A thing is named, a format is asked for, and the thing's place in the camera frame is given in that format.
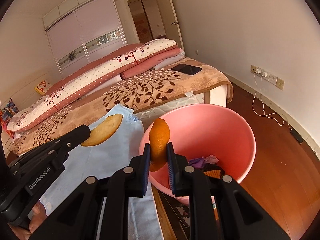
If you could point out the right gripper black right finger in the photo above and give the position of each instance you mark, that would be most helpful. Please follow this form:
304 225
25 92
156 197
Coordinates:
185 180

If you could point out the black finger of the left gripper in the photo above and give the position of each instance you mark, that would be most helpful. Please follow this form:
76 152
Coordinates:
36 152
50 154

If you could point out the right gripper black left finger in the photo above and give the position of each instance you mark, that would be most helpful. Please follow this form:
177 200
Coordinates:
130 181

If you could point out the purple plastic bag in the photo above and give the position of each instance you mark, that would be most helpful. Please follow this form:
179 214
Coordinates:
197 163

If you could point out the yellow foam fruit net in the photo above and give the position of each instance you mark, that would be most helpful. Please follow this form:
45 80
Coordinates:
213 173

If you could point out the red patterned wrapper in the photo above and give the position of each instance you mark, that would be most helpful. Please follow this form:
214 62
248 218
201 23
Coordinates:
211 159

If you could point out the pale orange peel piece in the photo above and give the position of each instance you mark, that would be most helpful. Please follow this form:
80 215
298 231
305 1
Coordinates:
103 131

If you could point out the pink plastic trash bucket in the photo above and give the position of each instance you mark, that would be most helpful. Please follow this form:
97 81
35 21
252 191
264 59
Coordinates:
202 130

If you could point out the person's left hand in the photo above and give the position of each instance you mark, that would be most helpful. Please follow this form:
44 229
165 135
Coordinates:
38 217

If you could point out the light blue floral cloth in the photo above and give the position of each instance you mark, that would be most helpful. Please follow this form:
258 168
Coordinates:
103 161

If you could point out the colourful patchwork pillow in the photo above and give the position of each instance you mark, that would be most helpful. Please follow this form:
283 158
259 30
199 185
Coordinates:
7 112

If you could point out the yellow red patterned pillow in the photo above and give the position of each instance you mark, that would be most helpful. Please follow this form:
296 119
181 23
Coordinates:
43 87

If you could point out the beige bed headboard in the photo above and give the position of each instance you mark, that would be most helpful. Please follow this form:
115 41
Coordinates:
20 86

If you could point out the red white dotted quilt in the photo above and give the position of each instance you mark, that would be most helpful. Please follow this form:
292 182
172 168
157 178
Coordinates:
87 80

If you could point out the brown leaf pattern bedspread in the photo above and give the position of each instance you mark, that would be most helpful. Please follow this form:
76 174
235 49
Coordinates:
139 93

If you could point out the black smartphone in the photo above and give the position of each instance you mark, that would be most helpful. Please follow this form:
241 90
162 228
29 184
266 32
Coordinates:
186 69

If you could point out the black charger on floor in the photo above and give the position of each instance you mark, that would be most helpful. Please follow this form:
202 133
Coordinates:
296 135

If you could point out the pink folded blanket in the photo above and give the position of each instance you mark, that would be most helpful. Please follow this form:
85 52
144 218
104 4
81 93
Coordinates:
156 62

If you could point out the white sliding door wardrobe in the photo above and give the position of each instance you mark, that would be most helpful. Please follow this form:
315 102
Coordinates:
81 31

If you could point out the white room door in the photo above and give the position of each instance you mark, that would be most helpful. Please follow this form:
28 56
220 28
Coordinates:
170 21

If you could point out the wall power socket strip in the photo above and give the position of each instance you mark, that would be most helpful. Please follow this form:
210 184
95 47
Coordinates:
267 76

